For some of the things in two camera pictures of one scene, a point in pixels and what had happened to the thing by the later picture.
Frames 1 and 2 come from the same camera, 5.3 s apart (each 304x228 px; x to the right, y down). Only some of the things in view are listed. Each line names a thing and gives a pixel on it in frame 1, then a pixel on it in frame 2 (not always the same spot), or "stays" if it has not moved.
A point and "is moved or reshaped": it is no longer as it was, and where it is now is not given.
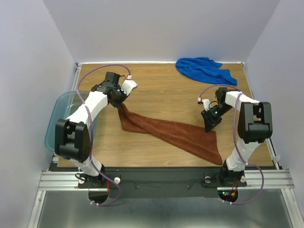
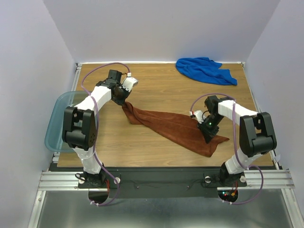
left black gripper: x=124 y=97 stays
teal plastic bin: x=65 y=104 stays
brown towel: x=194 y=138 is moved or reshaped
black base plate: x=162 y=183 stays
